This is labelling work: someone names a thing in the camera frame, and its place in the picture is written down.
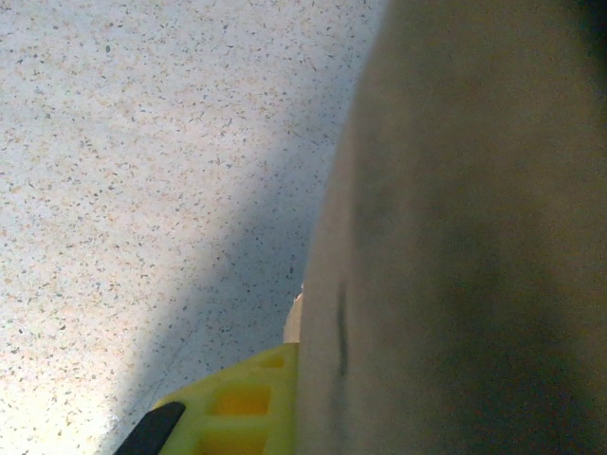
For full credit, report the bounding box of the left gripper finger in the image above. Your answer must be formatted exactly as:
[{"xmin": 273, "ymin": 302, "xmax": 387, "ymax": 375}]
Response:
[{"xmin": 116, "ymin": 342, "xmax": 301, "ymax": 455}]

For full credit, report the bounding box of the brown cardboard paper box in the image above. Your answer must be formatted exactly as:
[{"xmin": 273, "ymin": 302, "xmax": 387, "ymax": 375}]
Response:
[{"xmin": 283, "ymin": 0, "xmax": 607, "ymax": 455}]

